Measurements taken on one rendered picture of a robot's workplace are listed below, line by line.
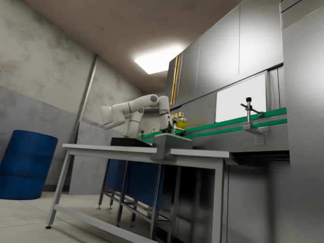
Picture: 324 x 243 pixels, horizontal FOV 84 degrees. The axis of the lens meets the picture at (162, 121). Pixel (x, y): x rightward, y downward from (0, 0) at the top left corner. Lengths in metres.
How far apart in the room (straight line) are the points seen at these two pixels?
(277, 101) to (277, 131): 0.34
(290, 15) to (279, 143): 0.55
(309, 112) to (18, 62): 4.01
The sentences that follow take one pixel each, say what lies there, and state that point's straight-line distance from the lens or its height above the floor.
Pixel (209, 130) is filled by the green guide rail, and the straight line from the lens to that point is 1.29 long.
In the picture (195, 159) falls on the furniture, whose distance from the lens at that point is 1.12.
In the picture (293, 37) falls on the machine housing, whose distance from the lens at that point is 0.95.
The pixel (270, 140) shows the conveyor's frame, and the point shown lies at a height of 0.81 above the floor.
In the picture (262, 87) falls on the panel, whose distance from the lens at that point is 1.35.
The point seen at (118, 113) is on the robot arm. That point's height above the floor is 0.94.
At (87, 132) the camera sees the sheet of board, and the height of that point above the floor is 1.26.
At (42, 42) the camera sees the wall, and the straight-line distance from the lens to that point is 4.40.
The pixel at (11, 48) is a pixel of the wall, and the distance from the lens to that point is 4.14.
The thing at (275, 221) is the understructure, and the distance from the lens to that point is 1.21.
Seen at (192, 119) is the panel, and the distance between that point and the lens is 1.72.
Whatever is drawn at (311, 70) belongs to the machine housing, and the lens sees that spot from 0.84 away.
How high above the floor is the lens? 0.58
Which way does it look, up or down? 17 degrees up
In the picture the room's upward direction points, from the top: 8 degrees clockwise
